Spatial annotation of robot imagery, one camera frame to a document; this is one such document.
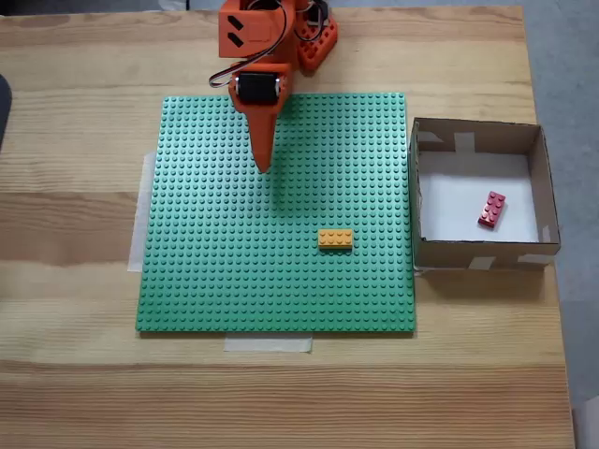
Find gripper servo cable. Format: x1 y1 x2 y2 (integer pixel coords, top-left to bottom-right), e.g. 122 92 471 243
208 0 287 88

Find cardboard box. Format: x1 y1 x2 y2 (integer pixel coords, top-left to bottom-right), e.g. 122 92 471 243
409 116 562 272

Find yellow lego block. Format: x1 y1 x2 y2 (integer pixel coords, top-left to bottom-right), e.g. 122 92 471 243
317 228 355 252

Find red lego block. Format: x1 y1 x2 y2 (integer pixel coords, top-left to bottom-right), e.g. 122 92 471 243
476 190 508 230

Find black rounded object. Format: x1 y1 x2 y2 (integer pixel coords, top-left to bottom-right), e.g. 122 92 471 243
0 72 13 152

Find green lego baseplate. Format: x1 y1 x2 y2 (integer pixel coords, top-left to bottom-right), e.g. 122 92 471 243
135 92 417 336

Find wide masking tape strip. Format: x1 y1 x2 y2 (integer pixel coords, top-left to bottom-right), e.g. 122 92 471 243
126 150 158 273

